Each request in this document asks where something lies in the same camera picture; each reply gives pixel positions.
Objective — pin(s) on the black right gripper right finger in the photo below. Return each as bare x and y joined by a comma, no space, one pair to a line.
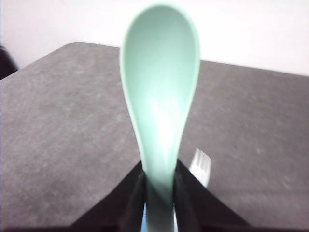
197,208

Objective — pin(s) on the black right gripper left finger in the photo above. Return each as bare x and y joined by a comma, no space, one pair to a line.
122,208

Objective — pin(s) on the light blue plastic cup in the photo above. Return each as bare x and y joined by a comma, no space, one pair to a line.
143,222

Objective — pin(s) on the white plastic fork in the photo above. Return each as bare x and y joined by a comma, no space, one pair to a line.
200,167

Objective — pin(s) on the mint green plastic spoon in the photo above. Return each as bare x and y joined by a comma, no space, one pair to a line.
159,65

